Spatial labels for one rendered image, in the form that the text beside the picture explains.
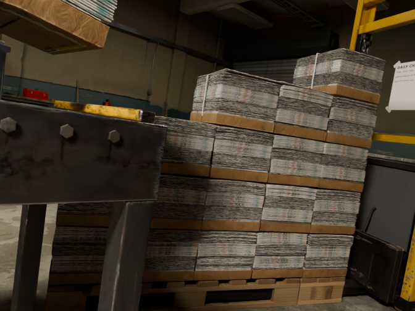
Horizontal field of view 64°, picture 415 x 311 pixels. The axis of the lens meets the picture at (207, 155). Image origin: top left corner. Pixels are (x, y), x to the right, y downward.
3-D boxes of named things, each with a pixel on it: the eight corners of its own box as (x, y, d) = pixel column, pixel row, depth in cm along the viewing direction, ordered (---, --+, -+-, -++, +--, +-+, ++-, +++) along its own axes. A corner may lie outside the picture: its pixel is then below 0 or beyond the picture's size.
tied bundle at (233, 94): (188, 121, 177) (195, 78, 175) (238, 129, 187) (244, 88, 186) (214, 124, 142) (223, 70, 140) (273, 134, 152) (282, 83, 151)
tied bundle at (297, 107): (238, 129, 186) (244, 88, 185) (282, 136, 197) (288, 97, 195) (273, 134, 151) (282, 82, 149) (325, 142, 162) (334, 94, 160)
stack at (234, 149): (49, 275, 160) (70, 102, 154) (259, 271, 204) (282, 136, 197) (41, 323, 124) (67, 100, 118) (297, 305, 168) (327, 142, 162)
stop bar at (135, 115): (66, 109, 88) (67, 102, 88) (156, 124, 57) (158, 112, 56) (53, 107, 86) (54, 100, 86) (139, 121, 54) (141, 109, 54)
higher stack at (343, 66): (258, 271, 203) (294, 57, 194) (298, 270, 215) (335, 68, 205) (296, 305, 168) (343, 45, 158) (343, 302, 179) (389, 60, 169)
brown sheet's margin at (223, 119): (189, 120, 177) (190, 112, 176) (238, 128, 187) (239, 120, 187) (215, 123, 142) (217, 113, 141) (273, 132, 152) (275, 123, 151)
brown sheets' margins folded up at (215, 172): (53, 246, 159) (66, 141, 155) (263, 248, 202) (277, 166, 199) (46, 286, 124) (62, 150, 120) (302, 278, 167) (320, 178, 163)
